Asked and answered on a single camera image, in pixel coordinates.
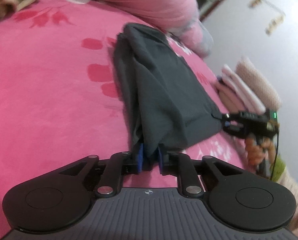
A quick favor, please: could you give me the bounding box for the dark grey garment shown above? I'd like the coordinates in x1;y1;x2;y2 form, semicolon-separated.
114;23;222;157

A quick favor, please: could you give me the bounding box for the right hand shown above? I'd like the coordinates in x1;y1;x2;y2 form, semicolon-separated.
245;137;276;166

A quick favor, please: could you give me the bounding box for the beige folded cloth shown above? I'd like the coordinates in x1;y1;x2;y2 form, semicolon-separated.
214;81;245;113

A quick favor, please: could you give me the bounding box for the white folded cloth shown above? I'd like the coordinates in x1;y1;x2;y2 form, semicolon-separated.
221;64;266;115

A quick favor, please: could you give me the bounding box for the pink checkered folded towel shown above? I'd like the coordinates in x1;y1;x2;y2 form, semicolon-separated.
235;57;282;111

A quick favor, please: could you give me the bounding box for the pink rolled duvet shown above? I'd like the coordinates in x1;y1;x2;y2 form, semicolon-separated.
99;0;213;58

